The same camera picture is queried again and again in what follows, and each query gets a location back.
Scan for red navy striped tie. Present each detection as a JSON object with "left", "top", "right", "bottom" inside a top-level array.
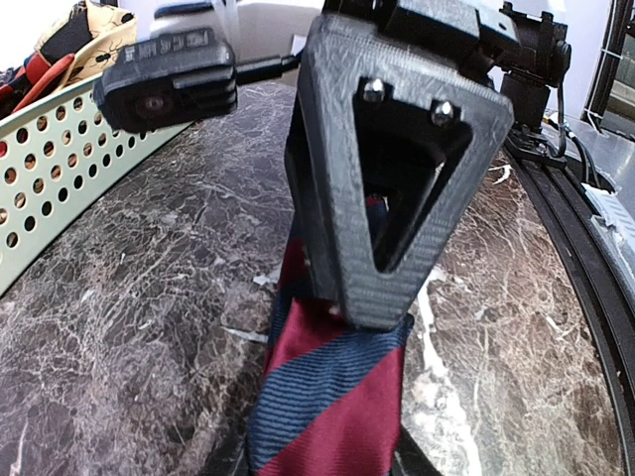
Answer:
[{"left": 246, "top": 221, "right": 414, "bottom": 475}]

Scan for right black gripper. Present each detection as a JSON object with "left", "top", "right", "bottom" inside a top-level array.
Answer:
[{"left": 321, "top": 1, "right": 571, "bottom": 129}]

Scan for black red striped tie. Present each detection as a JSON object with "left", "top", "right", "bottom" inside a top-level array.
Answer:
[{"left": 1, "top": 53, "right": 75, "bottom": 119}]

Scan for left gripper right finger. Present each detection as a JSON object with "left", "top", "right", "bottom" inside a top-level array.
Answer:
[{"left": 391, "top": 426, "right": 442, "bottom": 476}]

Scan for black front rail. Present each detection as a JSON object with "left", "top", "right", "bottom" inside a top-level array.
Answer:
[{"left": 503, "top": 147, "right": 634, "bottom": 460}]

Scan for white slotted cable duct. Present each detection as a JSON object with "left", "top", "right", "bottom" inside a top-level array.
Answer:
[{"left": 583, "top": 183, "right": 634, "bottom": 282}]

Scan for yellow insect print tie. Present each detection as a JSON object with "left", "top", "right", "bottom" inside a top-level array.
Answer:
[{"left": 35, "top": 1, "right": 138, "bottom": 91}]

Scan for green perforated plastic basket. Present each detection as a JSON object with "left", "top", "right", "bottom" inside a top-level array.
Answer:
[{"left": 0, "top": 79, "right": 185, "bottom": 292}]

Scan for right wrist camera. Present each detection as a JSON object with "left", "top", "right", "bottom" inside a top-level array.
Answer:
[{"left": 93, "top": 1, "right": 323, "bottom": 133}]

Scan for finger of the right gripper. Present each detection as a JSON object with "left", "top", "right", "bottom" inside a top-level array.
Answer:
[
  {"left": 297, "top": 13, "right": 514, "bottom": 331},
  {"left": 285, "top": 93, "right": 342, "bottom": 302}
]

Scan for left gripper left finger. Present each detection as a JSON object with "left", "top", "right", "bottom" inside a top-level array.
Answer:
[{"left": 230, "top": 448, "right": 250, "bottom": 476}]

